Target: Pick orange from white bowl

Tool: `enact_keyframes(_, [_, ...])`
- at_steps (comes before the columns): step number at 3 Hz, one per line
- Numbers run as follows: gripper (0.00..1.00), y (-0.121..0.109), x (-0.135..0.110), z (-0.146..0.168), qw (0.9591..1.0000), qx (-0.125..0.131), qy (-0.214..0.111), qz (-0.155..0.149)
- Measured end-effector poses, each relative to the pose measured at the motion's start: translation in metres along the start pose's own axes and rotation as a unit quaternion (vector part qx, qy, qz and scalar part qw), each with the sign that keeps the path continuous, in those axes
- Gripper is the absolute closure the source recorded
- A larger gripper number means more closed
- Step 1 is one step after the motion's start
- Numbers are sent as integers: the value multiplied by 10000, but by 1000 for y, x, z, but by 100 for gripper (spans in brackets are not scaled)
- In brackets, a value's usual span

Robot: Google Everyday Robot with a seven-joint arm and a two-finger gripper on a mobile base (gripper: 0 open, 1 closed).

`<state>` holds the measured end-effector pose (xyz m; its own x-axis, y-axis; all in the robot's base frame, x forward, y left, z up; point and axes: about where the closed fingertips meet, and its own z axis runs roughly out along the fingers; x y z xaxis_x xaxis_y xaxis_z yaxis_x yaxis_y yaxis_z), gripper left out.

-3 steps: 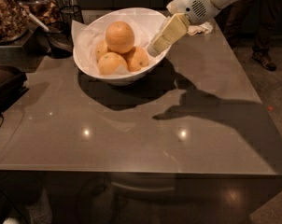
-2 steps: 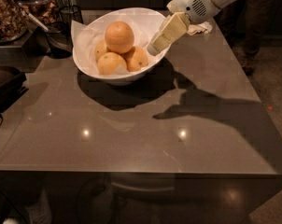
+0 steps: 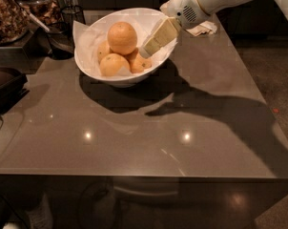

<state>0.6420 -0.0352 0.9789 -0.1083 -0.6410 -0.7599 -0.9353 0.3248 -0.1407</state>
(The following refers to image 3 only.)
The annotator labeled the orange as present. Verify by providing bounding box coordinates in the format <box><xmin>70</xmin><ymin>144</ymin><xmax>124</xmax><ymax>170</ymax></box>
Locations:
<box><xmin>125</xmin><ymin>49</ymin><xmax>152</xmax><ymax>73</ymax></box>
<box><xmin>99</xmin><ymin>53</ymin><xmax>131</xmax><ymax>76</ymax></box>
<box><xmin>107</xmin><ymin>21</ymin><xmax>137</xmax><ymax>55</ymax></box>
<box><xmin>97</xmin><ymin>40</ymin><xmax>113</xmax><ymax>62</ymax></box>

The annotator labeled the dark box at left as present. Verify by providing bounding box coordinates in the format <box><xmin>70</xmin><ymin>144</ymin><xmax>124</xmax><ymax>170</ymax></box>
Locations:
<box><xmin>0</xmin><ymin>67</ymin><xmax>28</xmax><ymax>114</ymax></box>

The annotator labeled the crumpled beige napkin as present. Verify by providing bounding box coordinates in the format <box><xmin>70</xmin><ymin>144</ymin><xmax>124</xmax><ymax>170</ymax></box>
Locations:
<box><xmin>187</xmin><ymin>21</ymin><xmax>217</xmax><ymax>36</ymax></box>

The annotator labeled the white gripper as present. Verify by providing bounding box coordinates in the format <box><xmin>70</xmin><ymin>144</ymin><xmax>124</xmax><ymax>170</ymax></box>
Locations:
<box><xmin>139</xmin><ymin>0</ymin><xmax>210</xmax><ymax>58</ymax></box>

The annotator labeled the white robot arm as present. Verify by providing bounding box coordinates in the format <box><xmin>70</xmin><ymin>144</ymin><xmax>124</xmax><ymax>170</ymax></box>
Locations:
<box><xmin>139</xmin><ymin>0</ymin><xmax>288</xmax><ymax>58</ymax></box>

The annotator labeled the white paper bowl liner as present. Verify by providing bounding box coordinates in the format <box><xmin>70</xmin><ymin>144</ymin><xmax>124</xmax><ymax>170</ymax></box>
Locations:
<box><xmin>72</xmin><ymin>14</ymin><xmax>176</xmax><ymax>78</ymax></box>

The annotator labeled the white spoon handle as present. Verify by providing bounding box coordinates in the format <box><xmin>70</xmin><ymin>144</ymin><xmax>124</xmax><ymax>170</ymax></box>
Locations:
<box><xmin>21</xmin><ymin>7</ymin><xmax>50</xmax><ymax>32</ymax></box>

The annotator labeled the white ceramic bowl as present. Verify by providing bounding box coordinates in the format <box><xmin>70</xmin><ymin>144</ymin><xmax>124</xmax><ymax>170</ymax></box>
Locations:
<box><xmin>73</xmin><ymin>7</ymin><xmax>178</xmax><ymax>89</ymax></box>

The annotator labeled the glass jar of dried snacks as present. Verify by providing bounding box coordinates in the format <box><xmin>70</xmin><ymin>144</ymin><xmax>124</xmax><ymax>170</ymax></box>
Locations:
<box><xmin>0</xmin><ymin>0</ymin><xmax>30</xmax><ymax>45</ymax></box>

